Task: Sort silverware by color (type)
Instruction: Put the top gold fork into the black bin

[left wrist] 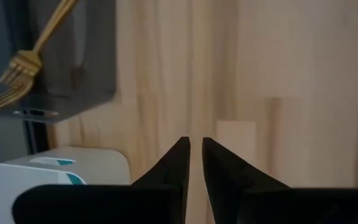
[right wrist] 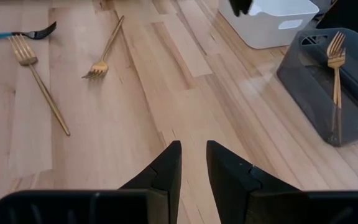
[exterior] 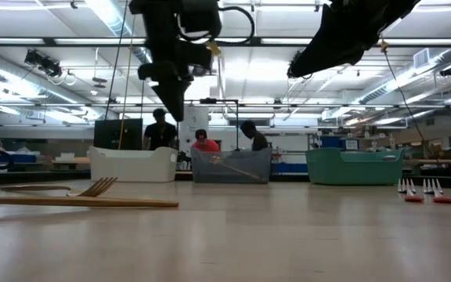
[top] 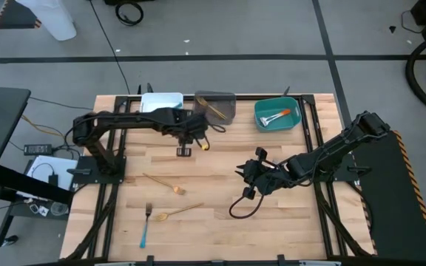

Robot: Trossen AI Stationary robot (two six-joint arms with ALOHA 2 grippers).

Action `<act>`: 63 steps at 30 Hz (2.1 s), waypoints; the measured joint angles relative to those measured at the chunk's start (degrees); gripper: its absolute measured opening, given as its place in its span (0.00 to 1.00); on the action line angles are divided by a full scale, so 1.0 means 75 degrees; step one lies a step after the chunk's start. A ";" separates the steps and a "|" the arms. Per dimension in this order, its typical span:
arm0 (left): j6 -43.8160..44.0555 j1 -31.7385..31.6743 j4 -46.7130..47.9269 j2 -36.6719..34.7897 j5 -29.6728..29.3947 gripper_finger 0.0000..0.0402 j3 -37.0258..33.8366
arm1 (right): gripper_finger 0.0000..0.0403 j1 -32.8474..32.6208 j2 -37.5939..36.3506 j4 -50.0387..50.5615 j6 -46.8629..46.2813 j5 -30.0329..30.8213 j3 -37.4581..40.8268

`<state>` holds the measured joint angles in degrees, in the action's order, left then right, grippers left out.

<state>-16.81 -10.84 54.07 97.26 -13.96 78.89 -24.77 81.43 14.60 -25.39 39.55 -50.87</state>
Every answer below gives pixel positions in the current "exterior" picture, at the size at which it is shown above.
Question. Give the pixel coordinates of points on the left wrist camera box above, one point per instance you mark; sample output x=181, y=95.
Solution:
x=200, y=17

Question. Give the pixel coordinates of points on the black monitor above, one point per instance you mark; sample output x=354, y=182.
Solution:
x=108, y=135

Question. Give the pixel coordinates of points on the blue storage crate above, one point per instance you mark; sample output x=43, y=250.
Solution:
x=288, y=168
x=331, y=142

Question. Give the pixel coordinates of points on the long ceiling light rail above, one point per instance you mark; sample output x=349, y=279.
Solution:
x=425, y=41

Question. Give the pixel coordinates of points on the white plastic bin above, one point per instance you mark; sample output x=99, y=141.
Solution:
x=133, y=164

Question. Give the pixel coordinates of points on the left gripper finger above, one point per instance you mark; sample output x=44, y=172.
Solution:
x=174, y=98

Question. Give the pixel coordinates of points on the wooden fork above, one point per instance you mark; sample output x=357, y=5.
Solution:
x=96, y=188

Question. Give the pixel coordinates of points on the white duct vent grille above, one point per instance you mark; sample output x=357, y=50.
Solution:
x=421, y=58

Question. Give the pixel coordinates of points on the blue storage tote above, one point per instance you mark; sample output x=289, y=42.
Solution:
x=22, y=158

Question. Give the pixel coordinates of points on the wooden workbench top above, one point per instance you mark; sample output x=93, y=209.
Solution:
x=444, y=161

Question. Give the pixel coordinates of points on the yellow tag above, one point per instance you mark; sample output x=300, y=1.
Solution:
x=213, y=48

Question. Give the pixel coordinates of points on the black metal stand frame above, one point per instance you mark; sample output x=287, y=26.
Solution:
x=208, y=100

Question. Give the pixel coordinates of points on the person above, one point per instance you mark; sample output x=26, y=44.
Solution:
x=258, y=142
x=206, y=145
x=161, y=135

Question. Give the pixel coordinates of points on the grey translucent plastic bin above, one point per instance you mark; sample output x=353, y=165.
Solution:
x=231, y=170

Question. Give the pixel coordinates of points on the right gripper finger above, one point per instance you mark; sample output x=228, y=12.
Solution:
x=323, y=55

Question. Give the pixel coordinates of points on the black aluminium table frame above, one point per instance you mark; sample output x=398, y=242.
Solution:
x=33, y=178

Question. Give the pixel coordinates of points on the black ceiling-mounted device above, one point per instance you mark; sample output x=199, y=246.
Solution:
x=43, y=62

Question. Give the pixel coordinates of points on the teal plastic bin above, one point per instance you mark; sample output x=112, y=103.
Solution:
x=354, y=168

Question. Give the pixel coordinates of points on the black ceiling speaker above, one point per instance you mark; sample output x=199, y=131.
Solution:
x=449, y=71

